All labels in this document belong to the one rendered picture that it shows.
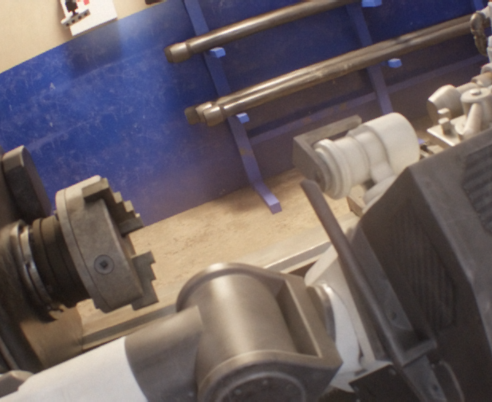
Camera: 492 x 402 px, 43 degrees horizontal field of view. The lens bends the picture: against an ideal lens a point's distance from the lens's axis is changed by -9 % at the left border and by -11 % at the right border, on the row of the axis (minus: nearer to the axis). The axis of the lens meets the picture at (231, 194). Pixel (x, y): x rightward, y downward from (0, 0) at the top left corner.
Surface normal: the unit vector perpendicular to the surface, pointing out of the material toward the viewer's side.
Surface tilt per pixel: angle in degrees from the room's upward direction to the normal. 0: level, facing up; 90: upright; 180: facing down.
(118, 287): 111
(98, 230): 57
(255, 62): 90
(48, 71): 90
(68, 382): 26
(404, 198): 85
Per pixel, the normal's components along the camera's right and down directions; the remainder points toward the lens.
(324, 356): 0.40, -0.84
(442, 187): 0.17, -0.40
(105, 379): -0.24, -0.39
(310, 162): -0.88, 0.35
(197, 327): -0.40, -0.76
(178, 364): -0.11, -0.14
